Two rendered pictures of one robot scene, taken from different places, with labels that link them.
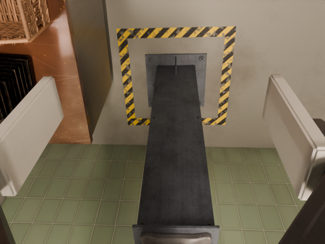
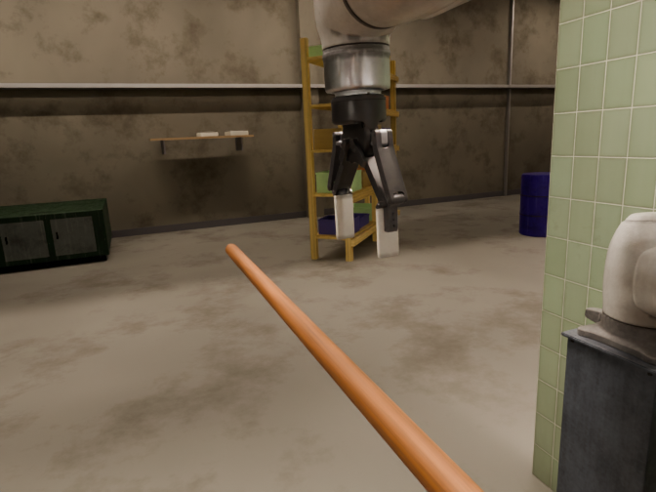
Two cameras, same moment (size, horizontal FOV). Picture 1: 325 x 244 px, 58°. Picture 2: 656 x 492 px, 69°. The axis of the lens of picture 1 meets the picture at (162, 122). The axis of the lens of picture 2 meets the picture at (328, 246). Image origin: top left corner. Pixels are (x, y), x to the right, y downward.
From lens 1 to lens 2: 66 cm
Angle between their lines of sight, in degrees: 70
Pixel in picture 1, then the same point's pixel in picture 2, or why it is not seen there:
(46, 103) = (382, 243)
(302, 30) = not seen: outside the picture
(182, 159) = (590, 455)
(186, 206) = (593, 376)
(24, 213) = not seen: outside the picture
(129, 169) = not seen: outside the picture
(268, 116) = (349, 230)
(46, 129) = (389, 235)
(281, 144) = (348, 214)
